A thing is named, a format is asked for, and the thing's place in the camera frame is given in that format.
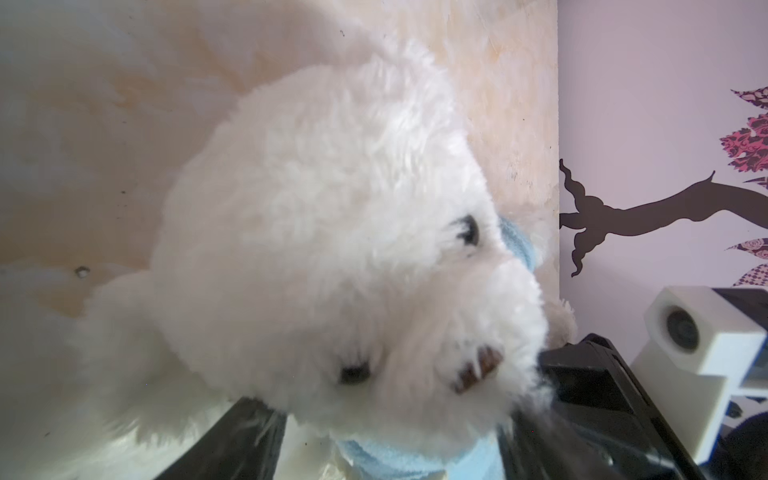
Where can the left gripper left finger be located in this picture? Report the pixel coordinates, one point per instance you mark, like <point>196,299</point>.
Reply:
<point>244,444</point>

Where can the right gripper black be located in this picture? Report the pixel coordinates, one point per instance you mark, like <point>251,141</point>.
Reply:
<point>603,400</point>

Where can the white teddy bear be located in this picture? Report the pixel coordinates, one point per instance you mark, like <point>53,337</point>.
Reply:
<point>333,252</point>

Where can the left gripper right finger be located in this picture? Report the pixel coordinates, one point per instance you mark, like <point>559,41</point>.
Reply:
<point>539,444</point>

